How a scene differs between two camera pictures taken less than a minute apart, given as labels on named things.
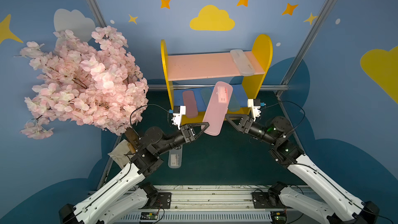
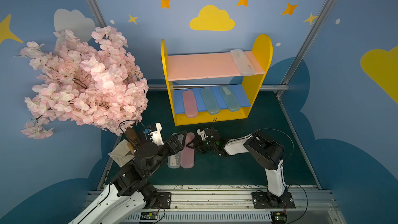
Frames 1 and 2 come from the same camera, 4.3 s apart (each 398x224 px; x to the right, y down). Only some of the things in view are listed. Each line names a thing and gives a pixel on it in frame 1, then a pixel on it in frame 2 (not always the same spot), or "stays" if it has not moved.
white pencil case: x=243 y=64 stays
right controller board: x=279 y=217 stays
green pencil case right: x=233 y=106 stays
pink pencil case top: x=217 y=107 -> x=187 y=155
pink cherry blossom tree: x=94 y=79 stays
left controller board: x=148 y=215 stays
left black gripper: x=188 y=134 -> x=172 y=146
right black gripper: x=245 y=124 -> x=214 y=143
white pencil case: x=175 y=157 stays
